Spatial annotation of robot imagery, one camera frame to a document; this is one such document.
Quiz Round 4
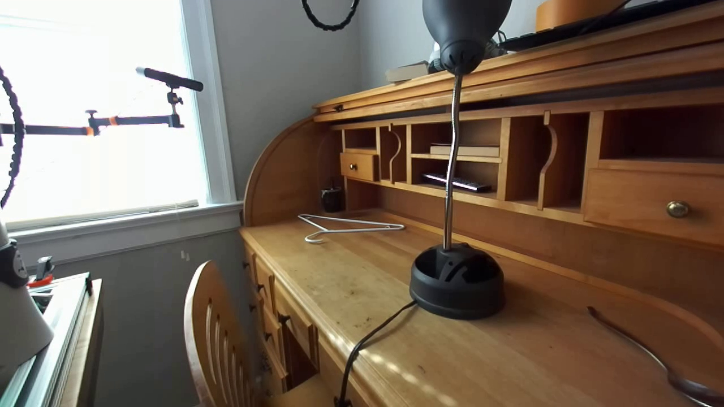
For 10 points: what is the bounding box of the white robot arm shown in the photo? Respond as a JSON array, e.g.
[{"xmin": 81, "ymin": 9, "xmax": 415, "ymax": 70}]
[{"xmin": 0, "ymin": 227, "xmax": 55, "ymax": 382}]

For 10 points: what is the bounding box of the black desk lamp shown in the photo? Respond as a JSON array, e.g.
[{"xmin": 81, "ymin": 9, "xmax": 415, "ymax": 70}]
[{"xmin": 408, "ymin": 0, "xmax": 515, "ymax": 322}]

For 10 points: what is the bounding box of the black cup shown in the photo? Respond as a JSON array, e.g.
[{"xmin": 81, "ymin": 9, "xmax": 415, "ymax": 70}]
[{"xmin": 318, "ymin": 187, "xmax": 346, "ymax": 213}]

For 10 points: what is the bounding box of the small wooden drawer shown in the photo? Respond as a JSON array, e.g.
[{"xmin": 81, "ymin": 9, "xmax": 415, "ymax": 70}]
[
  {"xmin": 340, "ymin": 152, "xmax": 378, "ymax": 181},
  {"xmin": 583, "ymin": 169, "xmax": 724, "ymax": 246}
]

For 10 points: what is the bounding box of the black flat device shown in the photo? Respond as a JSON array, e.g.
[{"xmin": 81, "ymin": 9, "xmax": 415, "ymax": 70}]
[{"xmin": 424, "ymin": 172, "xmax": 494, "ymax": 193}]

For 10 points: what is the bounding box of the tan notebook in cubby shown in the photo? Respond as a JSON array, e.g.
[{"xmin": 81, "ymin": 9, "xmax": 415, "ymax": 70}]
[{"xmin": 430, "ymin": 146, "xmax": 500, "ymax": 159}]

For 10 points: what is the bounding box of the wooden chair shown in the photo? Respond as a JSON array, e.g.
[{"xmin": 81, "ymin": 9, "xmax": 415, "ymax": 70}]
[{"xmin": 181, "ymin": 260, "xmax": 338, "ymax": 407}]

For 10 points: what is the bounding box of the wooden roll-top desk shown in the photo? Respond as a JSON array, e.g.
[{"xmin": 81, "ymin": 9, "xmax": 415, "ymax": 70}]
[{"xmin": 241, "ymin": 0, "xmax": 724, "ymax": 407}]

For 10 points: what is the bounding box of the white side table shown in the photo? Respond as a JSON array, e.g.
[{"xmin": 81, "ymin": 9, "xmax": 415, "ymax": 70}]
[{"xmin": 0, "ymin": 273, "xmax": 101, "ymax": 407}]

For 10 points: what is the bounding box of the metal spoon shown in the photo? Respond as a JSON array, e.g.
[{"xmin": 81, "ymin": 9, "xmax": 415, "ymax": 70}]
[{"xmin": 589, "ymin": 306, "xmax": 724, "ymax": 407}]

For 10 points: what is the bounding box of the white wire hanger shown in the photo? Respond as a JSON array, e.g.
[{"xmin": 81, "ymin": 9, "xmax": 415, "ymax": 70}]
[{"xmin": 299, "ymin": 213, "xmax": 403, "ymax": 245}]

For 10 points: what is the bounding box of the black lamp power cable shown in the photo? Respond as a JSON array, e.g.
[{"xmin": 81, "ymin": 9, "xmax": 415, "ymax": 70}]
[{"xmin": 332, "ymin": 298, "xmax": 420, "ymax": 407}]

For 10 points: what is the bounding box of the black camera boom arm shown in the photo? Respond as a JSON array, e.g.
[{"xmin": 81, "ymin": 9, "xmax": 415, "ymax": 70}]
[{"xmin": 0, "ymin": 69, "xmax": 203, "ymax": 146}]

